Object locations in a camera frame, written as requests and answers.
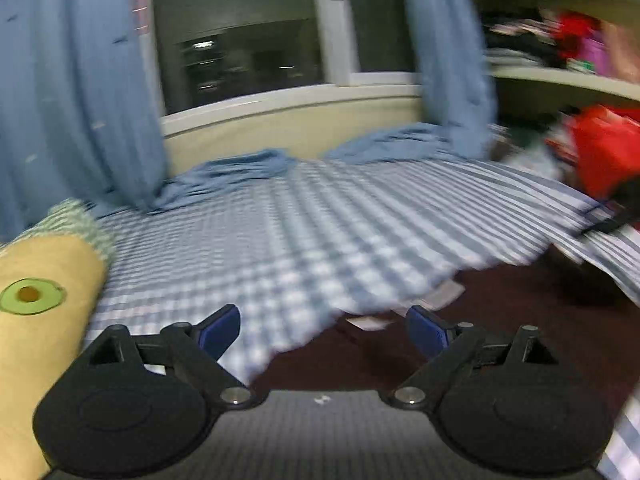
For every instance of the dark maroon garment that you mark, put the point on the dark maroon garment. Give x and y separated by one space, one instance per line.
500 310

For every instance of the white framed window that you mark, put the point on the white framed window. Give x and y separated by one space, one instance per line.
250 50

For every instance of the white curved shelf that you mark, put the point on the white curved shelf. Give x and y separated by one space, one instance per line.
540 80

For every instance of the yellow avocado print bolster pillow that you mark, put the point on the yellow avocado print bolster pillow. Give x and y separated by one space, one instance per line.
35 360

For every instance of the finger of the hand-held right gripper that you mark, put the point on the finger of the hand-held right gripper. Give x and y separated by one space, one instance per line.
607 222

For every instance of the blue checked bed sheet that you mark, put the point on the blue checked bed sheet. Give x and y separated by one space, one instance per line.
300 240

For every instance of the pile of dark clothes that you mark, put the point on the pile of dark clothes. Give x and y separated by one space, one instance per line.
520 42

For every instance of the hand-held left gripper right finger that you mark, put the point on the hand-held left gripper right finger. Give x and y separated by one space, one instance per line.
425 332

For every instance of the red shopping bag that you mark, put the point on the red shopping bag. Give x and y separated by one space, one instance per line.
600 150

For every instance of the pink bag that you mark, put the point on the pink bag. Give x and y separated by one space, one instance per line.
595 55

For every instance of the red clothing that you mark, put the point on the red clothing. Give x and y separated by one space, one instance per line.
575 32

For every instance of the green checked pillow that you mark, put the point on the green checked pillow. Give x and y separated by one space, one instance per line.
82 222

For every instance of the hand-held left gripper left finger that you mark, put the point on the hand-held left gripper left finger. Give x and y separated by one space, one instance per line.
220 332

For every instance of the blue star curtain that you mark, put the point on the blue star curtain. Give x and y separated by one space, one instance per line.
75 85
445 60

